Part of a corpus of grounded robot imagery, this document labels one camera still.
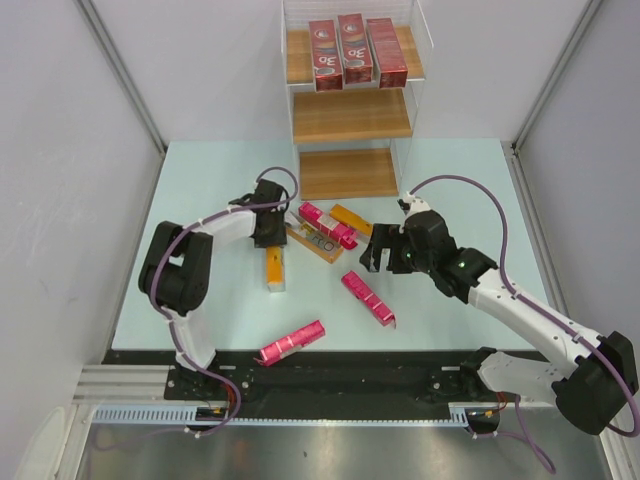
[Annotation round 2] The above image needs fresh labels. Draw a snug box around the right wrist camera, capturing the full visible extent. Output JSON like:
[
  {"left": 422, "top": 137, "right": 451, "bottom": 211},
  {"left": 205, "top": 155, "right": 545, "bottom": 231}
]
[{"left": 397, "top": 192, "right": 431, "bottom": 217}]

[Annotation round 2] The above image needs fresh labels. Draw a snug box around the gold silver toothpaste box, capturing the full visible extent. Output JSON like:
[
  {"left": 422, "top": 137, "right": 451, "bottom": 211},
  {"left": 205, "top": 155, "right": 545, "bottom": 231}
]
[{"left": 284, "top": 211, "right": 344, "bottom": 264}]

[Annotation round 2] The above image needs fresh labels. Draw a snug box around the pink toothpaste box middle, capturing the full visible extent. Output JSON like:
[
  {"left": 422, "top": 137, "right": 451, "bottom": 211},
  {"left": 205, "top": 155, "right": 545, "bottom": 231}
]
[{"left": 341, "top": 271, "right": 396, "bottom": 327}]

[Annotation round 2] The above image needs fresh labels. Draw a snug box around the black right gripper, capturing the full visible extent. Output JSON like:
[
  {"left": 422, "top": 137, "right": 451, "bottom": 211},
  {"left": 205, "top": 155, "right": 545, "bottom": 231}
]
[{"left": 359, "top": 223, "right": 435, "bottom": 275}]

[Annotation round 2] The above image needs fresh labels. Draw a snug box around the orange toothpaste box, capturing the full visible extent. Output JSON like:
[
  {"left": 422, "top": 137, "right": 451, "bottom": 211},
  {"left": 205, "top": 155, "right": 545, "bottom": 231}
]
[
  {"left": 265, "top": 246, "right": 286, "bottom": 293},
  {"left": 329, "top": 204, "right": 373, "bottom": 238}
]

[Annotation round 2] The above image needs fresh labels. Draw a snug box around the pink toothpaste box lower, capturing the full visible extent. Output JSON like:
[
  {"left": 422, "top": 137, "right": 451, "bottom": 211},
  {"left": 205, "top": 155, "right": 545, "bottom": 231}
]
[{"left": 255, "top": 320, "right": 326, "bottom": 367}]

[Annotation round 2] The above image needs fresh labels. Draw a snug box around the dark red toothpaste box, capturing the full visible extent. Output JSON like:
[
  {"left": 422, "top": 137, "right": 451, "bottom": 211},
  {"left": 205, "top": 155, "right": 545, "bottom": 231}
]
[{"left": 366, "top": 18, "right": 408, "bottom": 88}]

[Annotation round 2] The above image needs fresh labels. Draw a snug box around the pink toothpaste box upper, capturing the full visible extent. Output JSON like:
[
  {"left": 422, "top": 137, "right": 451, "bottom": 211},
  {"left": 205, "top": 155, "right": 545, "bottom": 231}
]
[{"left": 298, "top": 202, "right": 358, "bottom": 250}]

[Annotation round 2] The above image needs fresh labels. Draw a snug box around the pink toothpaste box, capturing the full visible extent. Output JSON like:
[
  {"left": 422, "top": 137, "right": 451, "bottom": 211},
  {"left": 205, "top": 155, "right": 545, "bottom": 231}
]
[
  {"left": 298, "top": 202, "right": 358, "bottom": 250},
  {"left": 341, "top": 271, "right": 396, "bottom": 327},
  {"left": 255, "top": 320, "right": 326, "bottom": 367}
]

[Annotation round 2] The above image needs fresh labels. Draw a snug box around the white slotted cable duct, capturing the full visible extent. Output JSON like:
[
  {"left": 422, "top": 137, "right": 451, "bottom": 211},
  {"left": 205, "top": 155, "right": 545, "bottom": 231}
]
[{"left": 92, "top": 403, "right": 497, "bottom": 429}]

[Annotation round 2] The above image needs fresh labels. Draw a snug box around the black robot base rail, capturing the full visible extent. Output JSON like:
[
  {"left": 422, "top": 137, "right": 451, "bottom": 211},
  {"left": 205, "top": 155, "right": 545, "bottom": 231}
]
[{"left": 103, "top": 350, "right": 512, "bottom": 416}]

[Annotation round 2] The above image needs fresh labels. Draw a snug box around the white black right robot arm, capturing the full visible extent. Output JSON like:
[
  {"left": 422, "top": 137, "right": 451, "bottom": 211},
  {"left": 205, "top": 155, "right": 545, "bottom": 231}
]
[{"left": 360, "top": 210, "right": 639, "bottom": 435}]

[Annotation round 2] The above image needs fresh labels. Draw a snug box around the red silver 3D toothpaste box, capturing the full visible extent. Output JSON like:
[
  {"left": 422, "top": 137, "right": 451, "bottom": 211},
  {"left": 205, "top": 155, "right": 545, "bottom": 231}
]
[{"left": 338, "top": 13, "right": 373, "bottom": 85}]

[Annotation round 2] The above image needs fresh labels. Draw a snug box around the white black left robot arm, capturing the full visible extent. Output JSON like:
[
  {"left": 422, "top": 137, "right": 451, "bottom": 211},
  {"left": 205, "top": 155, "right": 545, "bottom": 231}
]
[{"left": 138, "top": 178, "right": 293, "bottom": 400}]

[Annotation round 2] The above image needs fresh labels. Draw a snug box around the clear acrylic wooden shelf unit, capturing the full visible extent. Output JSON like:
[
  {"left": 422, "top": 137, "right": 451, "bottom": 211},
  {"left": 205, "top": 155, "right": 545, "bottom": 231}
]
[{"left": 281, "top": 1, "right": 433, "bottom": 201}]

